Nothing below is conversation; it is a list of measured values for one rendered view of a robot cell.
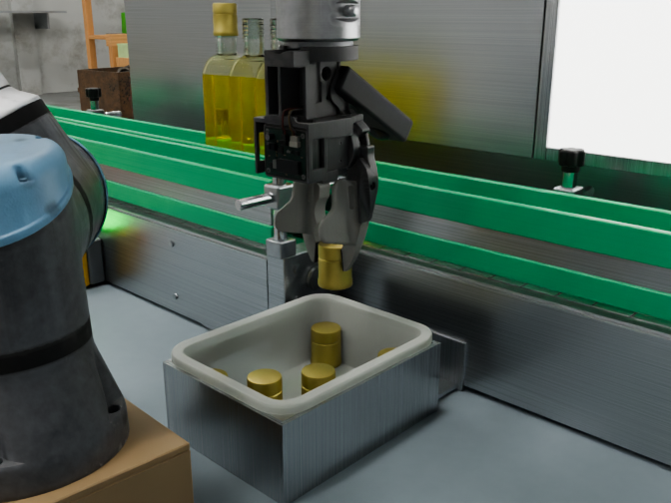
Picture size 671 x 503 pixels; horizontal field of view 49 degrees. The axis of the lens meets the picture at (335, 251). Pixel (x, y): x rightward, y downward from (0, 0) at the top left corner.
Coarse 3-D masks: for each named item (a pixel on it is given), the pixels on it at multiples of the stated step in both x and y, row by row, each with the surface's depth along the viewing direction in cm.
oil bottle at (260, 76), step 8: (264, 64) 98; (264, 72) 97; (256, 80) 99; (264, 80) 98; (256, 88) 99; (264, 88) 98; (256, 96) 100; (264, 96) 98; (256, 104) 100; (264, 104) 99; (264, 112) 99; (264, 144) 101; (264, 152) 101
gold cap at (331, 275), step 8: (320, 248) 73; (328, 248) 72; (336, 248) 72; (320, 256) 73; (328, 256) 72; (336, 256) 72; (320, 264) 73; (328, 264) 73; (336, 264) 72; (320, 272) 74; (328, 272) 73; (336, 272) 73; (344, 272) 73; (320, 280) 74; (328, 280) 73; (336, 280) 73; (344, 280) 73; (328, 288) 73; (336, 288) 73; (344, 288) 73
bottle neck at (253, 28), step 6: (246, 18) 100; (252, 18) 99; (258, 18) 100; (246, 24) 100; (252, 24) 100; (258, 24) 100; (246, 30) 100; (252, 30) 100; (258, 30) 100; (246, 36) 100; (252, 36) 100; (258, 36) 100; (246, 42) 101; (252, 42) 100; (258, 42) 101; (246, 48) 101; (252, 48) 101; (258, 48) 101; (246, 54) 101; (252, 54) 101; (258, 54) 101
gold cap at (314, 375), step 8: (304, 368) 73; (312, 368) 73; (320, 368) 73; (328, 368) 73; (304, 376) 72; (312, 376) 71; (320, 376) 71; (328, 376) 71; (304, 384) 72; (312, 384) 71; (320, 384) 71; (304, 392) 72
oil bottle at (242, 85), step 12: (240, 60) 101; (252, 60) 100; (264, 60) 101; (240, 72) 101; (252, 72) 100; (240, 84) 101; (252, 84) 100; (240, 96) 102; (252, 96) 100; (240, 108) 102; (252, 108) 101; (240, 120) 103; (252, 120) 101; (240, 132) 104; (252, 132) 102; (240, 144) 104; (252, 144) 102
